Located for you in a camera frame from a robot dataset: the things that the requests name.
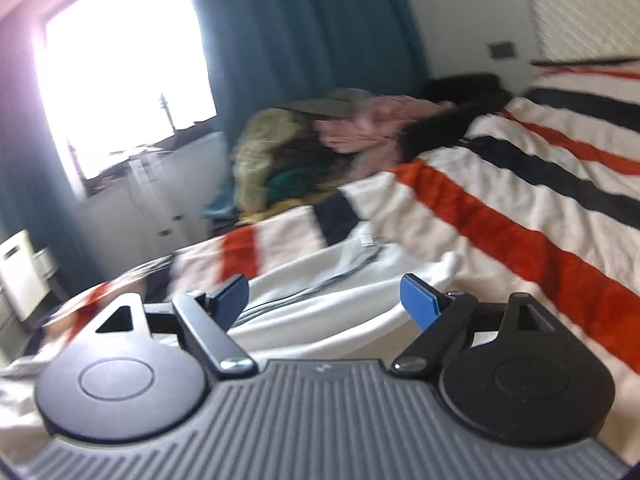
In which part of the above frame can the striped blanket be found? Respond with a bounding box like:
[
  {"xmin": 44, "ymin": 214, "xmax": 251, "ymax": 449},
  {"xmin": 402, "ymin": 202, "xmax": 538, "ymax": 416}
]
[{"xmin": 44, "ymin": 59, "xmax": 640, "ymax": 377}]

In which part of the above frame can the white chair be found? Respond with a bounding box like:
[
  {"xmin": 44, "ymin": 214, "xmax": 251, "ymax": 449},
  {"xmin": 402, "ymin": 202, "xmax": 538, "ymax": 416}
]
[{"xmin": 0, "ymin": 229, "xmax": 57, "ymax": 322}]

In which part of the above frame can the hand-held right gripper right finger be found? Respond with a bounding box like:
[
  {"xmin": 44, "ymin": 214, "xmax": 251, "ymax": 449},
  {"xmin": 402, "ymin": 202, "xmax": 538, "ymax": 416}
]
[{"xmin": 391, "ymin": 273, "xmax": 576, "ymax": 377}]

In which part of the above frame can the blue curtain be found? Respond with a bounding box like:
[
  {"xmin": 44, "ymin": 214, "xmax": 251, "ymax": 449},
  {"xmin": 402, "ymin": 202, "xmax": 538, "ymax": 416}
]
[
  {"xmin": 176, "ymin": 0, "xmax": 432, "ymax": 221},
  {"xmin": 0, "ymin": 10, "xmax": 103, "ymax": 303}
]

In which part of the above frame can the white padded headboard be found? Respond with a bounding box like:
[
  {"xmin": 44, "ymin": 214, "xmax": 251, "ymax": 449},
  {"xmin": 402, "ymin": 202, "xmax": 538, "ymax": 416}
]
[{"xmin": 525, "ymin": 0, "xmax": 640, "ymax": 67}]

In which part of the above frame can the dark wall switch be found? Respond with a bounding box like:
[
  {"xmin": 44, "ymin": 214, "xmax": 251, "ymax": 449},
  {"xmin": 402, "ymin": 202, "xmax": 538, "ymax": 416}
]
[{"xmin": 487, "ymin": 40, "xmax": 517, "ymax": 61}]

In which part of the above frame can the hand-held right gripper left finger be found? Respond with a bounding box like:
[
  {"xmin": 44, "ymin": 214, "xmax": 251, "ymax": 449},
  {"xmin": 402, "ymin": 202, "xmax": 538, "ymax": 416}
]
[{"xmin": 65, "ymin": 275, "xmax": 260, "ymax": 377}]

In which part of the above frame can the garment steamer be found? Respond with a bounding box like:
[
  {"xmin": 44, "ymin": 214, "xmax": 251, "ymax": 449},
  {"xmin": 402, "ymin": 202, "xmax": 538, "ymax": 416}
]
[{"xmin": 117, "ymin": 92, "xmax": 188, "ymax": 243}]

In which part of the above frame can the olive cloth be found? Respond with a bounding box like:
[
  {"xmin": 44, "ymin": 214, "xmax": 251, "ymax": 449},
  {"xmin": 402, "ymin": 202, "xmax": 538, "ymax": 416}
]
[{"xmin": 284, "ymin": 87, "xmax": 372, "ymax": 122}]

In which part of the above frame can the white garment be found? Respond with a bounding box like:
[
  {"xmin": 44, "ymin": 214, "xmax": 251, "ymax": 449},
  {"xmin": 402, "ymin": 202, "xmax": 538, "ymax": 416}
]
[{"xmin": 0, "ymin": 227, "xmax": 462, "ymax": 467}]

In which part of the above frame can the dark green garment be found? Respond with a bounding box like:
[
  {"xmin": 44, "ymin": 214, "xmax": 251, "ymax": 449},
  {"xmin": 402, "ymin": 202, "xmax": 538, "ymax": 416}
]
[{"xmin": 264, "ymin": 169, "xmax": 328, "ymax": 202}]

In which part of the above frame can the black armchair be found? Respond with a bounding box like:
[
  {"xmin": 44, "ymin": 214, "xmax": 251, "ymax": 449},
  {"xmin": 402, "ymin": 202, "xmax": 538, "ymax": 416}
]
[{"xmin": 397, "ymin": 73, "xmax": 517, "ymax": 163}]

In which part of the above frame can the window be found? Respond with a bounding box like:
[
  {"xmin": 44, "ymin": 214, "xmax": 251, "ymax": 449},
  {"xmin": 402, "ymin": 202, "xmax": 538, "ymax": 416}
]
[{"xmin": 29, "ymin": 0, "xmax": 221, "ymax": 188}]

